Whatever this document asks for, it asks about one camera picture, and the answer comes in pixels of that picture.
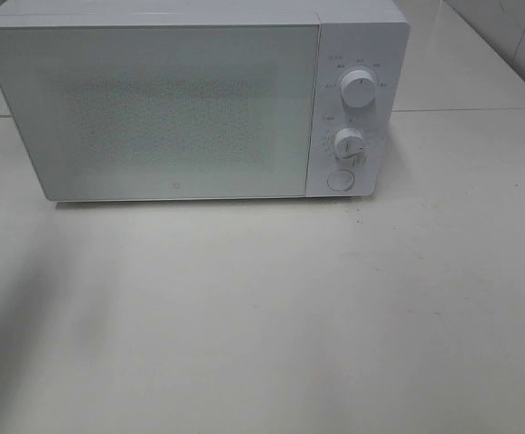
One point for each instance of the round white door button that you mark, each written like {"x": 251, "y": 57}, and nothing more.
{"x": 341, "y": 180}

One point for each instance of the white timer knob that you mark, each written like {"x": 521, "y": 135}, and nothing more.
{"x": 348, "y": 143}

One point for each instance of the white microwave door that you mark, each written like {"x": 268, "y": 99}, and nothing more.
{"x": 129, "y": 113}

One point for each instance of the white microwave oven body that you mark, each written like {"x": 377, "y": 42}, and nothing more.
{"x": 373, "y": 34}

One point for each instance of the upper white power knob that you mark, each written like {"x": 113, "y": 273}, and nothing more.
{"x": 358, "y": 87}

